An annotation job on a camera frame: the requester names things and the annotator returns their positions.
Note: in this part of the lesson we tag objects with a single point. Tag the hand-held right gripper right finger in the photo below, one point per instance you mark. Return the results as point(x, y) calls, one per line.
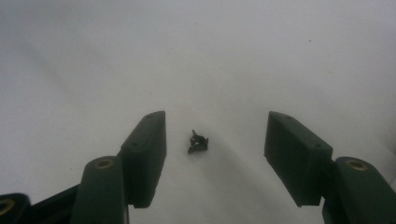
point(295, 158)

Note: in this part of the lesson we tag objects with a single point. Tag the small black screw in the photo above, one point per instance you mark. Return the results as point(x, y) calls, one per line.
point(196, 142)

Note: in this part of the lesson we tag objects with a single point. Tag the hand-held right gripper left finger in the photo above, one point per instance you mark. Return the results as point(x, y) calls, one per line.
point(144, 155)

